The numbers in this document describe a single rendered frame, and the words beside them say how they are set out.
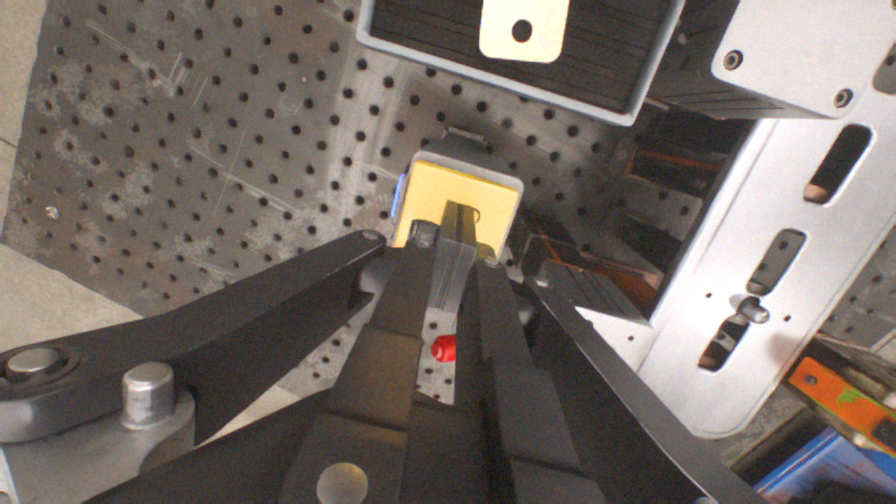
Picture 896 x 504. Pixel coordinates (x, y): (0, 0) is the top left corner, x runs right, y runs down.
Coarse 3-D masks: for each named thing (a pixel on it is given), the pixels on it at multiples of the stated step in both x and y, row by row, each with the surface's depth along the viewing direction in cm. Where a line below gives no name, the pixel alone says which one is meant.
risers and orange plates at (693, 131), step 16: (672, 112) 55; (688, 112) 51; (656, 128) 58; (672, 128) 54; (688, 128) 50; (704, 128) 47; (720, 128) 44; (736, 128) 42; (848, 128) 37; (688, 144) 58; (704, 144) 52; (720, 144) 46; (848, 144) 37; (832, 160) 38
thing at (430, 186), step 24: (432, 168) 20; (408, 192) 20; (432, 192) 20; (456, 192) 20; (480, 192) 20; (504, 192) 20; (408, 216) 21; (432, 216) 21; (480, 216) 21; (504, 216) 21; (480, 240) 21
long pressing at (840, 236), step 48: (864, 96) 32; (768, 144) 33; (816, 144) 33; (720, 192) 35; (768, 192) 35; (864, 192) 34; (720, 240) 37; (768, 240) 36; (816, 240) 36; (864, 240) 36; (672, 288) 38; (720, 288) 38; (816, 288) 38; (672, 336) 40; (768, 336) 40; (672, 384) 43; (720, 384) 42; (768, 384) 42; (720, 432) 45
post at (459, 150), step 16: (448, 128) 62; (432, 144) 26; (448, 144) 30; (464, 144) 44; (480, 144) 54; (416, 160) 21; (432, 160) 21; (448, 160) 21; (464, 160) 22; (480, 160) 25; (496, 160) 29; (480, 176) 21; (496, 176) 21; (512, 176) 22; (400, 192) 23; (400, 208) 22; (496, 256) 23
